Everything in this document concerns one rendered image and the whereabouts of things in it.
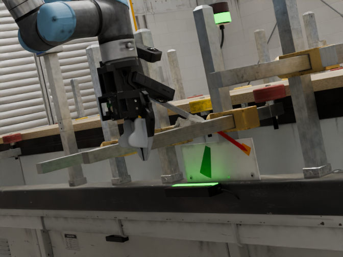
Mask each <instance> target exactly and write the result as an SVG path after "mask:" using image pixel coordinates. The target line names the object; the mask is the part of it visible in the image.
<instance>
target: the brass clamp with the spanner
mask: <svg viewBox="0 0 343 257"><path fill-rule="evenodd" d="M228 115H233V119H234V124H235V127H233V128H230V129H227V130H223V131H222V132H224V133H226V132H234V131H243V130H248V129H252V128H255V127H258V126H260V121H259V116H258V111H257V106H251V107H248V108H243V109H241V108H238V109H232V110H228V111H224V112H218V113H210V114H209V115H208V116H207V118H206V120H208V119H214V118H218V117H222V116H228Z"/></svg>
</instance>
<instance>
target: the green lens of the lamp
mask: <svg viewBox="0 0 343 257"><path fill-rule="evenodd" d="M214 19H215V23H220V22H225V21H230V22H231V16H230V12H224V13H218V14H214Z"/></svg>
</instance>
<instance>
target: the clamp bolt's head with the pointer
mask: <svg viewBox="0 0 343 257"><path fill-rule="evenodd" d="M217 133H218V134H220V135H221V136H223V137H224V138H226V139H227V140H229V141H230V142H231V143H233V144H234V145H236V146H237V147H239V148H240V149H241V150H245V151H247V149H246V148H245V147H244V146H243V145H241V144H240V143H238V142H237V141H235V140H234V139H233V138H231V137H230V136H228V135H227V134H225V133H224V132H222V131H220V132H217Z"/></svg>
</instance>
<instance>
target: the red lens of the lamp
mask: <svg viewBox="0 0 343 257"><path fill-rule="evenodd" d="M209 6H211V7H212V8H213V13H218V12H224V11H229V6H228V2H223V3H217V4H212V5H209Z"/></svg>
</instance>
